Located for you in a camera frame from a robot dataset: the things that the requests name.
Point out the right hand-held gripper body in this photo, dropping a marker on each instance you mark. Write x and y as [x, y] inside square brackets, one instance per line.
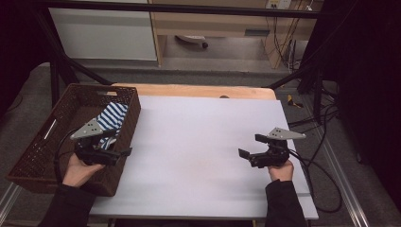
[274, 153]

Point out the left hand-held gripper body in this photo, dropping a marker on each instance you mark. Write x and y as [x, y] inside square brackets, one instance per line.
[91, 151]

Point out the blue white striped cloth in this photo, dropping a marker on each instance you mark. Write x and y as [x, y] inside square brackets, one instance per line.
[112, 116]

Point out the brown woven basket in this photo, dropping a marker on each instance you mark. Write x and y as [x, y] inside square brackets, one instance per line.
[38, 151]

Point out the person's right hand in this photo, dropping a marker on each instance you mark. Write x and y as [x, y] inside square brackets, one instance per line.
[281, 171]

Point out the person's left hand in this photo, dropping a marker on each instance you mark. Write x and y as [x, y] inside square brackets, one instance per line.
[78, 171]

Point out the yellow black tool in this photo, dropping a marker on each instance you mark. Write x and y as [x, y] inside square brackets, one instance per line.
[293, 101]

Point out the white table sheet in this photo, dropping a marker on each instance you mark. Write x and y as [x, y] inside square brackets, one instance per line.
[195, 151]

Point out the black metal stand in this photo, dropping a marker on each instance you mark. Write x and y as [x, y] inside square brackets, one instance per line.
[317, 85]
[60, 66]

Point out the white cabinet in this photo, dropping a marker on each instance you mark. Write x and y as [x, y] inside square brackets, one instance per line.
[104, 34]

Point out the black curtain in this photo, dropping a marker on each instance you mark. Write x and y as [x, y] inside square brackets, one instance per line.
[369, 78]
[19, 47]

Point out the light wooden desk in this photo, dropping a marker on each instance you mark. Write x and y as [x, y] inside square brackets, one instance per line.
[220, 25]

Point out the office chair base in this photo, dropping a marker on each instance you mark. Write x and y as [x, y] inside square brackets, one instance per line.
[192, 39]

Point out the white power strip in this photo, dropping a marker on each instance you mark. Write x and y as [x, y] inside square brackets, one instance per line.
[279, 3]

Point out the aluminium rail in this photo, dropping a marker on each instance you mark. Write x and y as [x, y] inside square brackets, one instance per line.
[343, 176]
[8, 201]

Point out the black metal frame bar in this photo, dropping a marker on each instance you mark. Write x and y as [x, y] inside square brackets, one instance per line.
[189, 8]

